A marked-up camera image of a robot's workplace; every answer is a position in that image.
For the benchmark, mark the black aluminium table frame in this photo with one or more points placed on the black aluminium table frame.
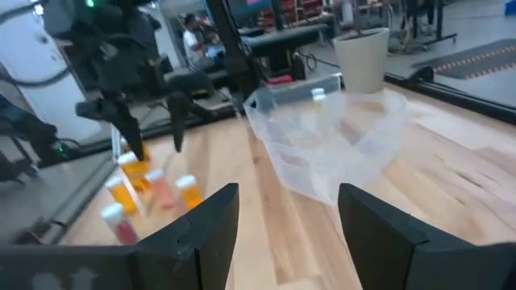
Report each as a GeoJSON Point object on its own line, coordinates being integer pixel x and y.
{"type": "Point", "coordinates": [463, 100]}

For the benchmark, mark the small orange pill bottle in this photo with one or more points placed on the small orange pill bottle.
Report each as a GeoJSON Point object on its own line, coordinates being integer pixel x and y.
{"type": "Point", "coordinates": [123, 197]}

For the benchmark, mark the clear plastic bin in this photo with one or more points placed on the clear plastic bin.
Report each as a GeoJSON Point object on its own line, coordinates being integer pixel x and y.
{"type": "Point", "coordinates": [282, 96]}
{"type": "Point", "coordinates": [322, 161]}

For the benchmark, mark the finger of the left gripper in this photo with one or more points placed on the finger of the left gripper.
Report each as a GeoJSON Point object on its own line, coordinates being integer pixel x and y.
{"type": "Point", "coordinates": [178, 117]}
{"type": "Point", "coordinates": [123, 121]}

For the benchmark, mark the small pink pill bottle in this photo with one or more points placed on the small pink pill bottle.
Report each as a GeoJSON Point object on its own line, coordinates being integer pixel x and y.
{"type": "Point", "coordinates": [161, 191]}

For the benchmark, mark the red case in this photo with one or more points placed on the red case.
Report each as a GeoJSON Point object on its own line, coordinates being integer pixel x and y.
{"type": "Point", "coordinates": [278, 79]}

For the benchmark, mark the black rounded bracket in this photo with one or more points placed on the black rounded bracket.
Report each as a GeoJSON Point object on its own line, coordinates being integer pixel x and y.
{"type": "Point", "coordinates": [423, 74]}

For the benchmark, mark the white plant pot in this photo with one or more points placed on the white plant pot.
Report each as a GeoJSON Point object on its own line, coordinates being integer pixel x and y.
{"type": "Point", "coordinates": [363, 60]}

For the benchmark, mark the black wheeled cart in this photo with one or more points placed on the black wheeled cart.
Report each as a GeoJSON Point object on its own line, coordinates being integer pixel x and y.
{"type": "Point", "coordinates": [24, 137]}

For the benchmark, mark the black mat with striped edge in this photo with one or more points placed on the black mat with striped edge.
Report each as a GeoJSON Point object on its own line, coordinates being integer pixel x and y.
{"type": "Point", "coordinates": [475, 60]}

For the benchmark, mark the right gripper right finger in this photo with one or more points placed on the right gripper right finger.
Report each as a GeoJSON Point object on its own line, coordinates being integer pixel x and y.
{"type": "Point", "coordinates": [395, 249]}

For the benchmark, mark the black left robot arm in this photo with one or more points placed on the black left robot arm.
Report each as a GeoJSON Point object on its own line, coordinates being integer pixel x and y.
{"type": "Point", "coordinates": [101, 24]}

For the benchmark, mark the black table-level camera box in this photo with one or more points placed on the black table-level camera box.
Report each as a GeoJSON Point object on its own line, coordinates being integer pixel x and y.
{"type": "Point", "coordinates": [38, 233]}

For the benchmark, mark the orange bottle with mixed pills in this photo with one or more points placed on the orange bottle with mixed pills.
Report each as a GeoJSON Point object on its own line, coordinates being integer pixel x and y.
{"type": "Point", "coordinates": [190, 195]}

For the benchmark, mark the blue computer screen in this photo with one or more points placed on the blue computer screen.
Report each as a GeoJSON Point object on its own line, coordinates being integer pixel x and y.
{"type": "Point", "coordinates": [254, 6]}

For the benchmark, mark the black metal stand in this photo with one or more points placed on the black metal stand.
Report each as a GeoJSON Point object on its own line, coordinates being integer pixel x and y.
{"type": "Point", "coordinates": [437, 24]}

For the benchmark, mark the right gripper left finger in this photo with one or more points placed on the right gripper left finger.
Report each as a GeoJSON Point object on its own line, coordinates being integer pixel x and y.
{"type": "Point", "coordinates": [193, 249]}

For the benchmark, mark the blue floor box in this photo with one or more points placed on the blue floor box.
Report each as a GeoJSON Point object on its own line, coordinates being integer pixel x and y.
{"type": "Point", "coordinates": [510, 6]}

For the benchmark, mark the person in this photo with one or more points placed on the person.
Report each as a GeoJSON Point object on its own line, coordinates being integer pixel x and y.
{"type": "Point", "coordinates": [193, 40]}

